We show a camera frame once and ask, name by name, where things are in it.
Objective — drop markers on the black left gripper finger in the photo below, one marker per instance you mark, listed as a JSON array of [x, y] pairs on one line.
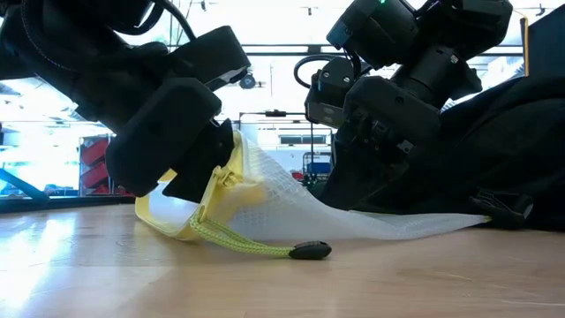
[[201, 163], [163, 137]]

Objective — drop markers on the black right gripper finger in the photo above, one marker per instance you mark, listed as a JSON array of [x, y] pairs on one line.
[[362, 168], [388, 108]]

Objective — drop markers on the white mesh pouch yellow trim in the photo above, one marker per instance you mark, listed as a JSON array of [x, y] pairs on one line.
[[309, 212]]

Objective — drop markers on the black backpack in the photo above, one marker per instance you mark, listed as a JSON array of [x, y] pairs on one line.
[[507, 146]]

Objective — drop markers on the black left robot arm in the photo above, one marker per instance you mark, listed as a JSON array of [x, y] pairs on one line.
[[44, 40]]

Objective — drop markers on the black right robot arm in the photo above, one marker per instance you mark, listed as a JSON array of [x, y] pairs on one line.
[[463, 26]]

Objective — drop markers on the red storage bins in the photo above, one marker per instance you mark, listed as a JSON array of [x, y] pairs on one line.
[[95, 152]]

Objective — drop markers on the round black hanging object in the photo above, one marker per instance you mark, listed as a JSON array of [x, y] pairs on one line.
[[247, 81]]

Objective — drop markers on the black curtain panel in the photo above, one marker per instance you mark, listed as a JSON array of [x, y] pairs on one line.
[[547, 44]]

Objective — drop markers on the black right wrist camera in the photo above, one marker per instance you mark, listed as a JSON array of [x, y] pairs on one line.
[[329, 95]]

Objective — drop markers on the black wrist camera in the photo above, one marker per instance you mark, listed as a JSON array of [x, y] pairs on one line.
[[212, 53], [329, 95]]

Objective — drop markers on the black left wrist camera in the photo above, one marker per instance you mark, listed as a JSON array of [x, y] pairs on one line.
[[212, 53]]

